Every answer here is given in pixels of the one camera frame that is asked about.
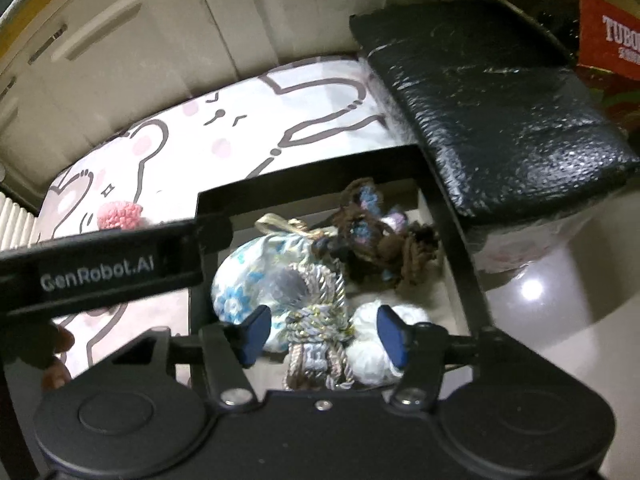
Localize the person's left hand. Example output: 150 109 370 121
42 324 77 393

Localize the black padded cushion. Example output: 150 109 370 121
348 0 640 281

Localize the cream cabinet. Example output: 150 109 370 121
0 0 481 211

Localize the metal cabinet handle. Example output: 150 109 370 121
0 75 20 107
26 21 70 65

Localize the braided tassel rope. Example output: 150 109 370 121
270 262 358 393

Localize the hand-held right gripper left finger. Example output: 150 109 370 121
106 304 274 410

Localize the red cardboard carton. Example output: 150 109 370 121
574 0 640 133

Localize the floral brocade drawstring pouch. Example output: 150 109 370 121
211 212 341 356

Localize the pink crochet doll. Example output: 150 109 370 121
96 200 151 233

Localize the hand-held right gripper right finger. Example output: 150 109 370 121
375 304 534 410

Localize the printed bear blanket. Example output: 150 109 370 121
35 55 416 391

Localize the black cardboard box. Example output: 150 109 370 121
189 144 493 391

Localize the dark crochet flower pouch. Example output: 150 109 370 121
312 177 443 291

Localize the white crochet yarn toy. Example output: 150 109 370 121
345 300 431 388

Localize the white ribbed suitcase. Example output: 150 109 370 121
0 195 38 253

